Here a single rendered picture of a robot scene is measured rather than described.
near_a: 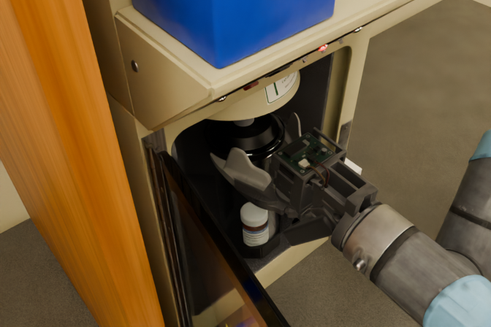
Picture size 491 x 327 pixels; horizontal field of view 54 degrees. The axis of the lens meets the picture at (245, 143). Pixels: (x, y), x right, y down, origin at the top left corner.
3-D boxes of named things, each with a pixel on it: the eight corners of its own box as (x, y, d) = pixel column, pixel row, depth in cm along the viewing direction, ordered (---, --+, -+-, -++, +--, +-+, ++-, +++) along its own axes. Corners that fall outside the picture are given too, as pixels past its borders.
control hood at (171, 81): (131, 120, 40) (108, 11, 33) (378, 1, 55) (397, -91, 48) (215, 201, 34) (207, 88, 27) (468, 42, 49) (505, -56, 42)
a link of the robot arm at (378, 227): (405, 252, 55) (359, 295, 51) (374, 227, 58) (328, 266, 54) (423, 214, 50) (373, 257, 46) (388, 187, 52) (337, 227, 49)
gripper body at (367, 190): (312, 122, 58) (392, 181, 51) (305, 170, 64) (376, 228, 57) (264, 151, 54) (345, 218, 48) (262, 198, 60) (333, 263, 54)
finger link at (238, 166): (210, 127, 60) (278, 150, 57) (212, 159, 64) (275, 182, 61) (197, 143, 58) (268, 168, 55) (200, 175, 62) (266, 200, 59)
